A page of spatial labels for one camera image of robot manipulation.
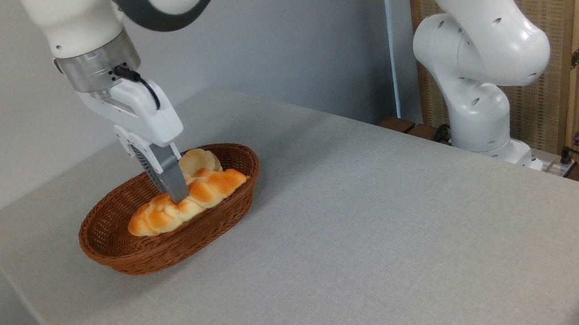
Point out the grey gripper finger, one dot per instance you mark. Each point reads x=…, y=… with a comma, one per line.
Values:
x=169, y=172

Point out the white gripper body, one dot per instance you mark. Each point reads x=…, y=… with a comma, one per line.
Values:
x=141, y=113

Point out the golden braided bread loaf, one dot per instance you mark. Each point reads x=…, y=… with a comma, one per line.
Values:
x=207, y=189

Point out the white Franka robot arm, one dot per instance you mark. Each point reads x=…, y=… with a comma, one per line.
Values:
x=478, y=42

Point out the pale round bread roll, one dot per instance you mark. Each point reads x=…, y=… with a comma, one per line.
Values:
x=200, y=158

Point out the brown wicker oval basket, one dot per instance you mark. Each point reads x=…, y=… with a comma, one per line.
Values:
x=111, y=235

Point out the white vertical pole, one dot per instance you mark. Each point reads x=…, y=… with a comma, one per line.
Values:
x=399, y=25

